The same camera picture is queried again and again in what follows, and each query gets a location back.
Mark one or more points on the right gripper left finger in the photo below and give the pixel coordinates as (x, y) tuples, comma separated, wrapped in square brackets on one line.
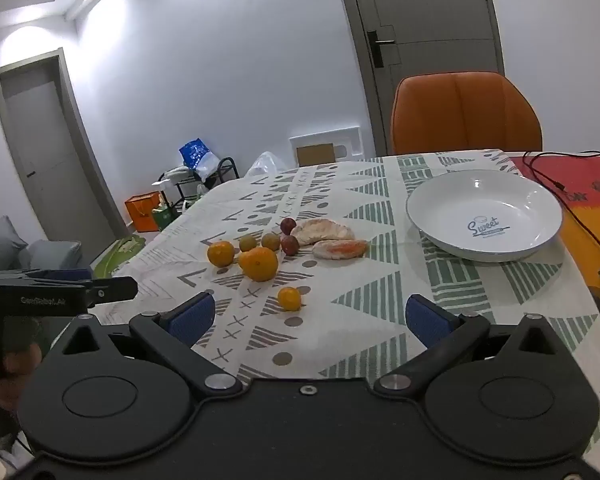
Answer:
[(170, 336)]

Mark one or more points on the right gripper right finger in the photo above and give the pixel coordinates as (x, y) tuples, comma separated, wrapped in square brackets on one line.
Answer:
[(448, 338)]

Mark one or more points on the medium orange mandarin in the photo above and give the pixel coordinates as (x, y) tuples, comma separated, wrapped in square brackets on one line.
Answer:
[(221, 254)]

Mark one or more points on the large orange mandarin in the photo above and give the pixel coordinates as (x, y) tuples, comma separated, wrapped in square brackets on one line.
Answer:
[(260, 264)]

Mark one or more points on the green-yellow small fruit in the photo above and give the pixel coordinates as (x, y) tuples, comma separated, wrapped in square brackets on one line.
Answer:
[(247, 243), (271, 241)]

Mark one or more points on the small orange kumquat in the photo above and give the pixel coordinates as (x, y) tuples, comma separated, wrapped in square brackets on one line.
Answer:
[(289, 299)]

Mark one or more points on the small peeled pomelo segment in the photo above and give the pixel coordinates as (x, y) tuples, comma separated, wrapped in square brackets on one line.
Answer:
[(340, 249)]

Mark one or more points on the dark red small fruit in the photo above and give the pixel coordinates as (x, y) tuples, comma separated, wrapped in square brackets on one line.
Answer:
[(287, 225)]

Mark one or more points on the large peeled pomelo segment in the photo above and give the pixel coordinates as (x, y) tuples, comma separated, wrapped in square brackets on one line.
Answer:
[(312, 231)]

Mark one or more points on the left hand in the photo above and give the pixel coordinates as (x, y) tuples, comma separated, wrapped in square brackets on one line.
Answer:
[(20, 355)]

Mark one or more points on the grey sofa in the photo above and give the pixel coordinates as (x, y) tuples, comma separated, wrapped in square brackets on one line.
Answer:
[(18, 255)]

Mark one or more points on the orange box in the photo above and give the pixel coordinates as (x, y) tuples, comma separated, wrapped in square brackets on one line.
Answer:
[(140, 208)]

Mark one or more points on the green carton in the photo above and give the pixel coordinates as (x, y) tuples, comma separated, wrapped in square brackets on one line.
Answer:
[(164, 216)]

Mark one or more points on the white ceramic plate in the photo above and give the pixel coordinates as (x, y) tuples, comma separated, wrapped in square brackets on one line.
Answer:
[(485, 215)]

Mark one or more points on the black metal shelf rack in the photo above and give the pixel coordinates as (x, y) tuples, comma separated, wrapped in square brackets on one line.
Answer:
[(181, 187)]

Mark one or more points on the blue plastic bag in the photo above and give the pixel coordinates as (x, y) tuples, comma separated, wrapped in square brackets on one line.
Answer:
[(193, 153)]

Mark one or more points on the white plastic bag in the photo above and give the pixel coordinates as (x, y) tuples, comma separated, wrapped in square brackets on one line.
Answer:
[(267, 163)]

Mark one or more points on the red orange table mat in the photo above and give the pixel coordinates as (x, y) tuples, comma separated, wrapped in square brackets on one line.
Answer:
[(575, 181)]

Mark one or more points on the white foam packaging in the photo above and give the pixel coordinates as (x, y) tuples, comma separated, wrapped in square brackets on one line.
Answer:
[(340, 145)]

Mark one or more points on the brown cardboard piece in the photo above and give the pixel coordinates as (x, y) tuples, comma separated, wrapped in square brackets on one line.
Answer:
[(315, 154)]

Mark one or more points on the orange leather chair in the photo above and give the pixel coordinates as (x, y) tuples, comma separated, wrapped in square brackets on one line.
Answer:
[(462, 111)]

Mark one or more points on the grey door with handle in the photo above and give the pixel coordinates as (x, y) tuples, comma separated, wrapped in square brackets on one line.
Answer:
[(395, 39)]

